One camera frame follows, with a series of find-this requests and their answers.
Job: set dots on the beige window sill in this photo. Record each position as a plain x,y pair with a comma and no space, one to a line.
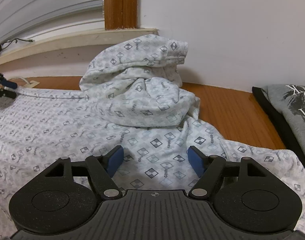
67,43

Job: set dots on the grey printed sweatshirt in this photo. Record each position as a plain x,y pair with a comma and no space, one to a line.
292,120

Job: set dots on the black cloth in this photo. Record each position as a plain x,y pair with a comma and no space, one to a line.
275,120

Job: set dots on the white checker print garment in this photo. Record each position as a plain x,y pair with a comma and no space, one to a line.
55,130

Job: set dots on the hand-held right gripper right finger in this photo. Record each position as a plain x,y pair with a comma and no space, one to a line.
196,161

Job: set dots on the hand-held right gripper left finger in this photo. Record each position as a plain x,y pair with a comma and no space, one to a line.
115,161

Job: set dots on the white power strip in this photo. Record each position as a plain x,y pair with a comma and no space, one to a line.
33,83

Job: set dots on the white window blind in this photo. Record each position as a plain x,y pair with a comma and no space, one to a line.
42,10

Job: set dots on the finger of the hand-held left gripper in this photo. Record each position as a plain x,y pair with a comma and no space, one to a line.
5,93
8,84

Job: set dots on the wooden window frame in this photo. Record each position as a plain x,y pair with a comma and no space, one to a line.
120,5

